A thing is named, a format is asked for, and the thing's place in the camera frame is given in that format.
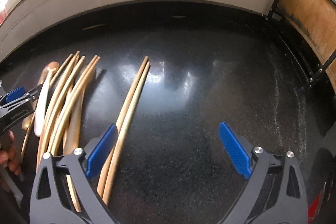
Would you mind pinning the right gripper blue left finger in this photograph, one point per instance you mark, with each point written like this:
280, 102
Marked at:
98, 150

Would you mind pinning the wooden cutting board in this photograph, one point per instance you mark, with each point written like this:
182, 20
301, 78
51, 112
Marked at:
316, 20

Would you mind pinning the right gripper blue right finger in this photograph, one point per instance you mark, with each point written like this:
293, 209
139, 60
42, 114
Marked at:
233, 144

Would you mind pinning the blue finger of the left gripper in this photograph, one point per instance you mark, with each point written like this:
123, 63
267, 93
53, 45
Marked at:
20, 94

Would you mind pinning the person's left hand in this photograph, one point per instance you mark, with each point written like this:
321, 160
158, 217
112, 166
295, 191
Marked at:
10, 157

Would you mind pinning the white ceramic spoon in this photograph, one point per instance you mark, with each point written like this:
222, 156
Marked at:
41, 105

